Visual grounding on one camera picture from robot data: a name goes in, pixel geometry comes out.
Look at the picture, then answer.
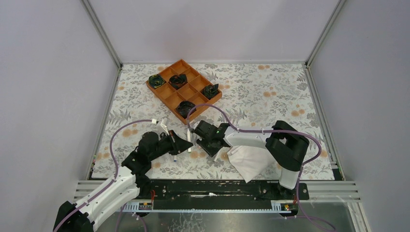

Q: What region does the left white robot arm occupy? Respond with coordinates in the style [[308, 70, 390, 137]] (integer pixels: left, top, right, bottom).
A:
[[53, 130, 193, 232]]

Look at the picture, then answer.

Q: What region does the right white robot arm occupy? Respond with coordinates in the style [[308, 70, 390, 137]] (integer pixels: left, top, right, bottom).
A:
[[191, 120, 309, 189]]

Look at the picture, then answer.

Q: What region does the dark blue rolled tie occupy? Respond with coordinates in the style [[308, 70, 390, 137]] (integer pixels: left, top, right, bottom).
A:
[[175, 101, 195, 119]]

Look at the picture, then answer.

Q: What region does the white folded cloth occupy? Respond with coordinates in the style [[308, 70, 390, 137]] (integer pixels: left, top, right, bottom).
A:
[[227, 145, 276, 183]]

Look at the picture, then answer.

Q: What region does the dark green rolled tie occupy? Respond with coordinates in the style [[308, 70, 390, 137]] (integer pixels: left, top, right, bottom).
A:
[[201, 84, 220, 100]]

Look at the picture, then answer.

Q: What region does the orange wooden compartment tray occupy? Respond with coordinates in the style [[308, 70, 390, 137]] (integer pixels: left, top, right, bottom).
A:
[[146, 59, 222, 125]]

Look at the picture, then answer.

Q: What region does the green patterned rolled tie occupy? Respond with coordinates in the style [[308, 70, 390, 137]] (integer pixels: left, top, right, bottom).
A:
[[148, 74, 166, 89]]

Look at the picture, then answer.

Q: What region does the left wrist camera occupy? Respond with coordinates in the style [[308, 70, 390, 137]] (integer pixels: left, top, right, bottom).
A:
[[151, 117, 169, 135]]

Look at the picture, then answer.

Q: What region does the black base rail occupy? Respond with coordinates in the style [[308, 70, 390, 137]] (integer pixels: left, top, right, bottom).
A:
[[136, 179, 309, 211]]

